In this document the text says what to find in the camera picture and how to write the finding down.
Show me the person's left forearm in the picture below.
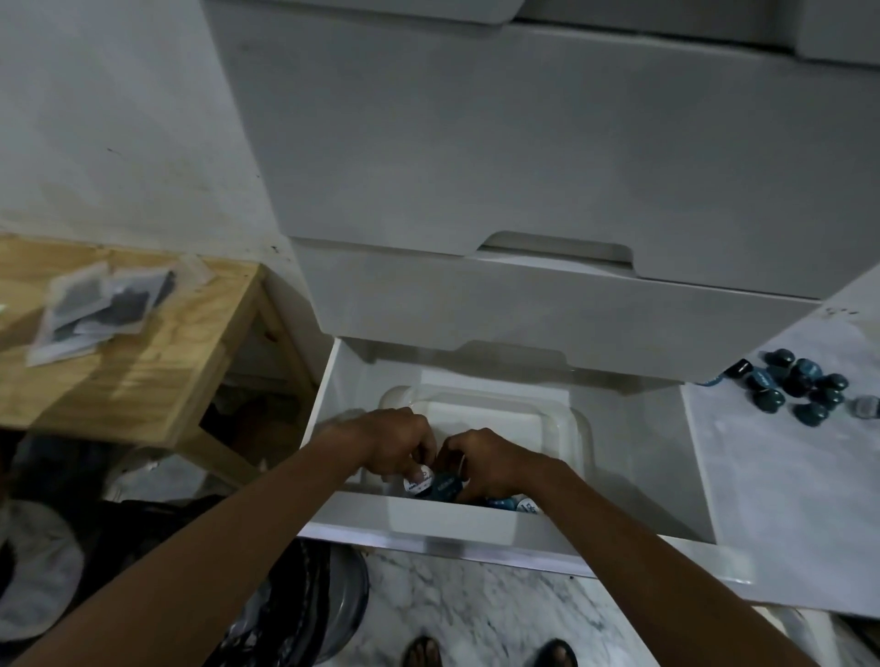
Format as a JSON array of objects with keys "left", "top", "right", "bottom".
[{"left": 12, "top": 433, "right": 362, "bottom": 667}]

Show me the pile of teal capsules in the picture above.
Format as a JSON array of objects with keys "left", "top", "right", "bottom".
[{"left": 700, "top": 348, "right": 851, "bottom": 428}]

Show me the person's left foot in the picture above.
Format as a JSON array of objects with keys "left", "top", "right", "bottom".
[{"left": 403, "top": 635, "right": 443, "bottom": 667}]

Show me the person's left hand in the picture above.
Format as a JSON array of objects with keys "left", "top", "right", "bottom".
[{"left": 323, "top": 407, "right": 439, "bottom": 483}]

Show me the grey bucket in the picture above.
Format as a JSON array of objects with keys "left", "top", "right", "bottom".
[{"left": 313, "top": 544, "right": 372, "bottom": 665}]

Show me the person's right foot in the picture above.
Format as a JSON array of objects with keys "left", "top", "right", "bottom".
[{"left": 533, "top": 638, "right": 580, "bottom": 667}]

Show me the black bag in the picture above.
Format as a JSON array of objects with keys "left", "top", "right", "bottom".
[{"left": 69, "top": 493, "right": 345, "bottom": 667}]

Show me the clear packet with dark contents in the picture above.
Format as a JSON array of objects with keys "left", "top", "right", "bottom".
[
  {"left": 74, "top": 254, "right": 215, "bottom": 338},
  {"left": 26, "top": 323, "right": 104, "bottom": 368},
  {"left": 41, "top": 261, "right": 114, "bottom": 344}
]

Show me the clear plastic storage container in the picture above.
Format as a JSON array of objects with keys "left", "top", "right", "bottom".
[{"left": 377, "top": 385, "right": 594, "bottom": 513}]

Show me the person's right forearm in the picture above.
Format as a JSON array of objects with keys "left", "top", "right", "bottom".
[{"left": 533, "top": 462, "right": 820, "bottom": 667}]

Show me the white cloth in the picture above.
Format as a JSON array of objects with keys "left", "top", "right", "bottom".
[{"left": 0, "top": 499, "right": 86, "bottom": 643}]

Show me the white open drawer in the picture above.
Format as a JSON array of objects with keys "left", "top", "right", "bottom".
[{"left": 298, "top": 335, "right": 724, "bottom": 559}]

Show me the person's foot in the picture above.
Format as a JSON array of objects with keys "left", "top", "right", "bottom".
[
  {"left": 403, "top": 635, "right": 443, "bottom": 667},
  {"left": 533, "top": 638, "right": 580, "bottom": 667}
]

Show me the person's right hand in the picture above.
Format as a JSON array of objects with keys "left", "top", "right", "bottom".
[{"left": 432, "top": 427, "right": 572, "bottom": 507}]

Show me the wooden table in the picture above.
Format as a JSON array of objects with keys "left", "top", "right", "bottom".
[{"left": 0, "top": 234, "right": 319, "bottom": 489}]

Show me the white drawer cabinet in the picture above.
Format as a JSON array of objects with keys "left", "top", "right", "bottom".
[{"left": 201, "top": 0, "right": 880, "bottom": 387}]

